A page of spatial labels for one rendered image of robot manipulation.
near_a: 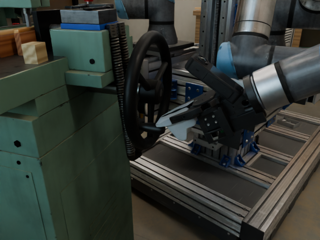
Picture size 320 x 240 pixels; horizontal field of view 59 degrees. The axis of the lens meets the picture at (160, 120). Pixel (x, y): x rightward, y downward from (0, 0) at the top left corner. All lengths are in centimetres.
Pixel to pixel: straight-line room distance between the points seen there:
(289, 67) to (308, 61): 3
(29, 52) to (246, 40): 44
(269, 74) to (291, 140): 142
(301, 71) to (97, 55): 40
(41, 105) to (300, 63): 49
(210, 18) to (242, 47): 68
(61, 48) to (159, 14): 69
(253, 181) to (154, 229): 53
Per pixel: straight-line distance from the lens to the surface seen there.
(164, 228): 145
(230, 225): 124
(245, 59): 60
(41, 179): 69
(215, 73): 52
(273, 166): 159
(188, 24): 406
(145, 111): 100
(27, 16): 84
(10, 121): 66
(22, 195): 76
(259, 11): 62
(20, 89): 59
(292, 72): 49
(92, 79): 64
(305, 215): 168
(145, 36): 63
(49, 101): 65
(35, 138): 64
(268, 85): 49
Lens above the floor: 104
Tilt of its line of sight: 25 degrees down
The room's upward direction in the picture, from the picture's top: straight up
